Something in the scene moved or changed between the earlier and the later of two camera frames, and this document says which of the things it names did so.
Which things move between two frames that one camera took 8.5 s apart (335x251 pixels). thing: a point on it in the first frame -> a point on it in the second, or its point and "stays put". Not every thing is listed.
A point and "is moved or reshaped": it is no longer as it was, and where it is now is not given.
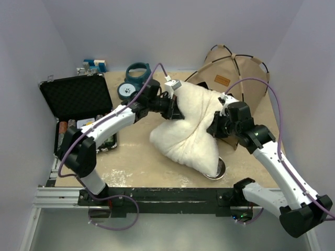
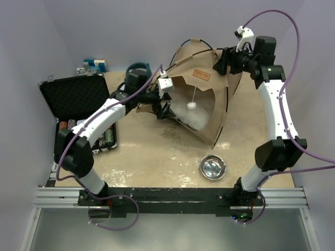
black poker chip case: [77, 101] stays put
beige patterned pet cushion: [188, 140] is moved or reshaped
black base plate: [193, 201] stays put
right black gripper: [213, 129] -> [230, 57]
